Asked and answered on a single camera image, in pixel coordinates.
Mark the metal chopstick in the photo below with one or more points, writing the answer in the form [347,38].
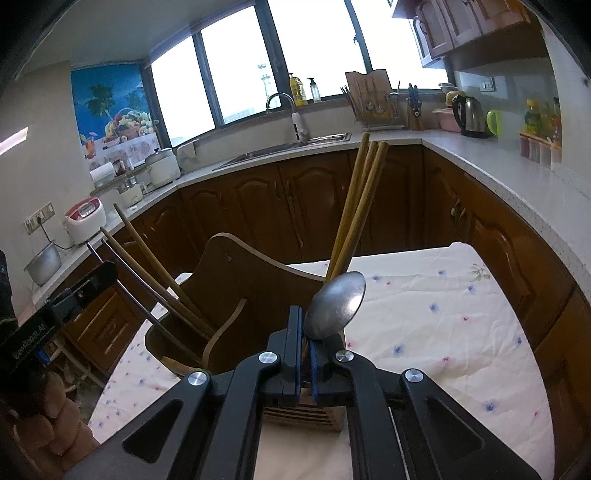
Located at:
[131,281]
[138,300]

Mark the clear soap dispenser bottle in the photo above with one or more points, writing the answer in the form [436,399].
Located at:
[315,92]

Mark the steel electric kettle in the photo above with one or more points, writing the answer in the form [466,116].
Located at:
[471,115]

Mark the spice jar rack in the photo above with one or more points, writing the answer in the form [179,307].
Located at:
[538,150]

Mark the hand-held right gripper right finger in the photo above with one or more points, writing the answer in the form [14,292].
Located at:
[316,369]

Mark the wall outlet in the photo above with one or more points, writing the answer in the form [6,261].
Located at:
[487,84]

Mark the yellow cooking oil bottle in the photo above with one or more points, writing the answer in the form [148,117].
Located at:
[532,120]

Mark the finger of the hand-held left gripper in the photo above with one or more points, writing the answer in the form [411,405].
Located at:
[87,286]

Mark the white and red rice cooker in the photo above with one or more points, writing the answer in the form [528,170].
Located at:
[85,219]

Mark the wooden knife block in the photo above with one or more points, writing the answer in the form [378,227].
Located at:
[414,115]

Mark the steel kitchen sink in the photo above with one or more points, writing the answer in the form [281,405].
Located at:
[277,150]

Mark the wall socket strip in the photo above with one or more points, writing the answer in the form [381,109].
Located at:
[40,218]

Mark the brown wooden base cabinets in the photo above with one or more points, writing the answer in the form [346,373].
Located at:
[277,203]

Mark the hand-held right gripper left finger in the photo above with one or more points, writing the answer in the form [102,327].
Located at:
[295,350]

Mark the wooden utensil holder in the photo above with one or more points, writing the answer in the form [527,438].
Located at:
[258,286]

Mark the wooden cutting board rack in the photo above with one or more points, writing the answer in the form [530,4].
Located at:
[378,120]

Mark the chrome kitchen faucet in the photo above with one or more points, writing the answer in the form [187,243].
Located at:
[300,127]

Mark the white floral tablecloth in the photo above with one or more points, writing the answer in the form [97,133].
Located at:
[438,332]

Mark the metal pot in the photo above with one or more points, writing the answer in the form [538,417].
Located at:
[44,267]

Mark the pink plastic container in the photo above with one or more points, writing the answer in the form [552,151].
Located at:
[444,120]

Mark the large kitchen window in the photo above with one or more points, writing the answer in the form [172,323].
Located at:
[300,46]

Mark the brown upper wall cabinets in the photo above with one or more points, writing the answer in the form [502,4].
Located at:
[457,23]

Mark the paper towel roll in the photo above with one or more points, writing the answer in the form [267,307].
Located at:
[102,174]

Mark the tropical fruit wall poster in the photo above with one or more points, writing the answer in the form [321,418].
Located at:
[111,101]

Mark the grey dish cloth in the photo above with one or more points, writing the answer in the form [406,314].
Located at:
[188,156]

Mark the small white kitchen appliance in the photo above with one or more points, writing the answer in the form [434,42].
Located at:
[131,194]

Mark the white cooker with lid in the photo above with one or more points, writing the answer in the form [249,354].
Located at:
[162,168]

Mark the white kitchen countertop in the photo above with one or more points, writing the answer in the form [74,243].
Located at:
[508,175]

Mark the green cup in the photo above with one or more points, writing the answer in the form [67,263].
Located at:
[495,123]

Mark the metal spoon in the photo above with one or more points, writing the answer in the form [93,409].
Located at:
[337,300]

